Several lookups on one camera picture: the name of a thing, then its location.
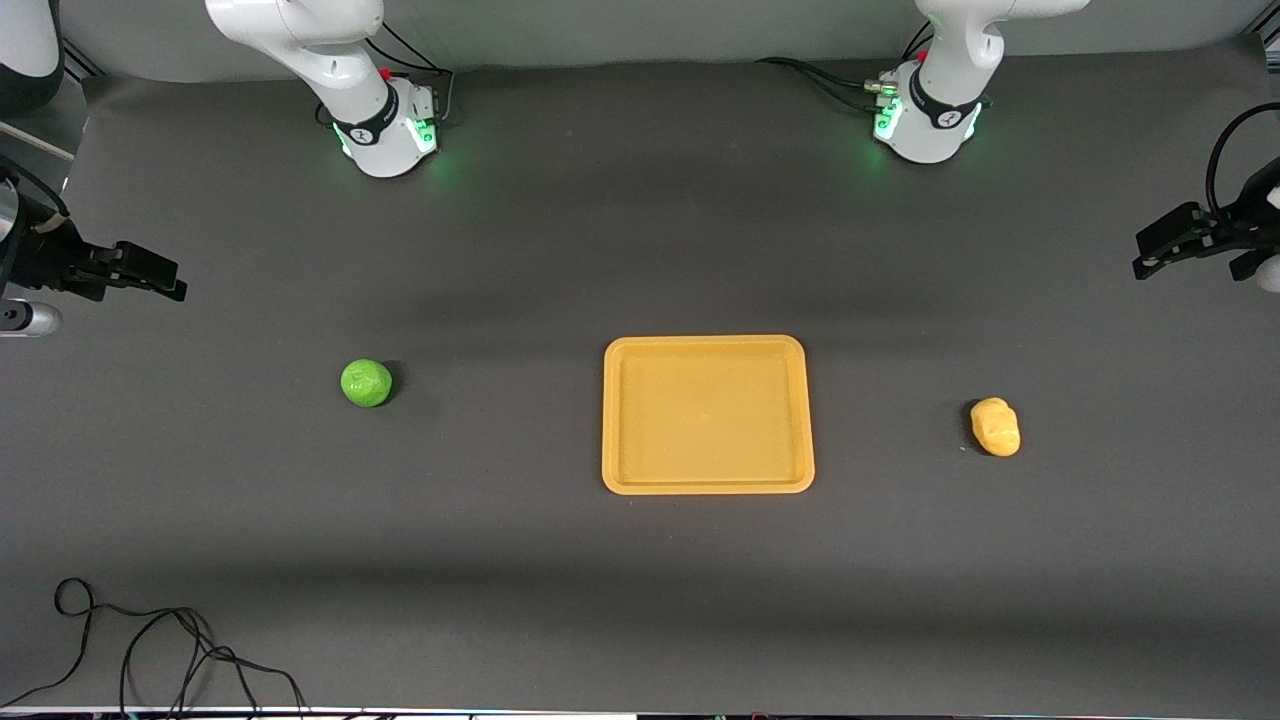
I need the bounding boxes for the beige thin bar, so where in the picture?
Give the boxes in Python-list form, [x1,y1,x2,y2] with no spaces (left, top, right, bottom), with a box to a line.
[0,120,78,162]

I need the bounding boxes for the dark grey table mat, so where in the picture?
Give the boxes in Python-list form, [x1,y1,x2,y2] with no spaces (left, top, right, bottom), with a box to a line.
[0,38,1280,714]

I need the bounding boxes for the green apple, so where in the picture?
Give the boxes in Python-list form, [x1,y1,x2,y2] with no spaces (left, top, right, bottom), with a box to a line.
[340,358,394,409]

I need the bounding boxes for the thin black loose cable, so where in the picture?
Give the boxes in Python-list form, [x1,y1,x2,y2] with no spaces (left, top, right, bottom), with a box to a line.
[0,577,307,718]

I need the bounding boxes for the black left arm base cable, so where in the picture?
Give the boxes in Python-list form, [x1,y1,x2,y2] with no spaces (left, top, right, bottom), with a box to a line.
[754,20,937,116]

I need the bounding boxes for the yellow potato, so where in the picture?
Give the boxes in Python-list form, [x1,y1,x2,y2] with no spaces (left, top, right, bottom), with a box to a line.
[969,396,1023,459]

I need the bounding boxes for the orange plastic tray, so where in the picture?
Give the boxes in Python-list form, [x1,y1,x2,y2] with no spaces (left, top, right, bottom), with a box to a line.
[601,334,817,497]

